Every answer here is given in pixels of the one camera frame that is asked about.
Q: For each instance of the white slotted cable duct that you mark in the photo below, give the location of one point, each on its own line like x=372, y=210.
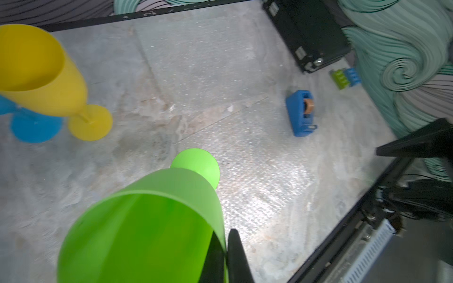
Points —
x=361, y=253

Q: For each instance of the blue plastic wine glass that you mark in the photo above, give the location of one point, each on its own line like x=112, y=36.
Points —
x=28, y=126

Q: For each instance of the green plastic wine glass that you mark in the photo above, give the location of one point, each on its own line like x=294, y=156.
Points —
x=167, y=227

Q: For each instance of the green toy brick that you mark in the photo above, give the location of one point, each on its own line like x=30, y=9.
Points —
x=340, y=79

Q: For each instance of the blue tape dispenser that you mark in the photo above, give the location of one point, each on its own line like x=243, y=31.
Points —
x=300, y=107

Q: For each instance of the yellow plastic wine glass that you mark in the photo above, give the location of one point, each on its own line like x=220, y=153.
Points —
x=38, y=74

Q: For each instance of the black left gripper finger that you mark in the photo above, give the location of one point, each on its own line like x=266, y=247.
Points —
x=237, y=263

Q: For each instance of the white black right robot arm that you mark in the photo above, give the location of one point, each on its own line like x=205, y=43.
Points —
x=419, y=181

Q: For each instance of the blue toy brick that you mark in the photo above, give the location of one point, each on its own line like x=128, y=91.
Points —
x=352, y=76

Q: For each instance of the black hard case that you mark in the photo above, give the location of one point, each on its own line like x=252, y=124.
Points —
x=309, y=31

